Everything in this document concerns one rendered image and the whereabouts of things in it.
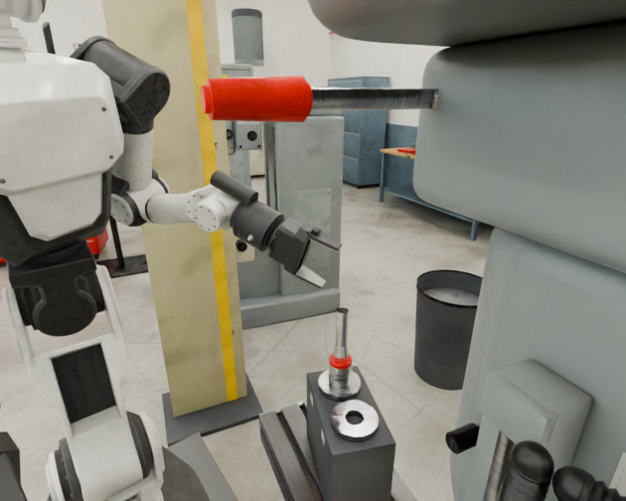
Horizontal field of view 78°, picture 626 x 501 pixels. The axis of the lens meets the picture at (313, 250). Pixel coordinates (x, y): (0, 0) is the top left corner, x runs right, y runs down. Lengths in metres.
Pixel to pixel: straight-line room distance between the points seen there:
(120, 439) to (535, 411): 0.80
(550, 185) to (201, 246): 1.83
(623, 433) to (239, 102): 0.26
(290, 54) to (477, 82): 9.58
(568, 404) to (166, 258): 1.83
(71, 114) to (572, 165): 0.64
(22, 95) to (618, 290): 0.67
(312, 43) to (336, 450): 9.63
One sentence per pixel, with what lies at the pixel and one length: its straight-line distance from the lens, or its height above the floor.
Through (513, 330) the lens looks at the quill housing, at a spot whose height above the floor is 1.56.
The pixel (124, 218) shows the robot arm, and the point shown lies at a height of 1.44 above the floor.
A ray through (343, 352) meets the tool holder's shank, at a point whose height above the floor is 1.23.
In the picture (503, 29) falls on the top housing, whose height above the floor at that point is 1.73.
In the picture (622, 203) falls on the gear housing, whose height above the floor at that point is 1.66.
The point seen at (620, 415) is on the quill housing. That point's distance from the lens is 0.27.
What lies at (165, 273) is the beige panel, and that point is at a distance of 1.99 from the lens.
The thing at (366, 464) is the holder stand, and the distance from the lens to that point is 0.79.
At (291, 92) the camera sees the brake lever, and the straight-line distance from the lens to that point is 0.21.
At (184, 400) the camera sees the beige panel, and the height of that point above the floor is 0.13.
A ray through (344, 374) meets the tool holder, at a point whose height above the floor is 1.18.
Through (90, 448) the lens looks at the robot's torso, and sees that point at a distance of 0.92.
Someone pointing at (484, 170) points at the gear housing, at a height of 1.66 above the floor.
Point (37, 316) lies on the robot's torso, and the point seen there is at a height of 1.33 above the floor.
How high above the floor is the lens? 1.70
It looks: 22 degrees down
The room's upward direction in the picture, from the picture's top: straight up
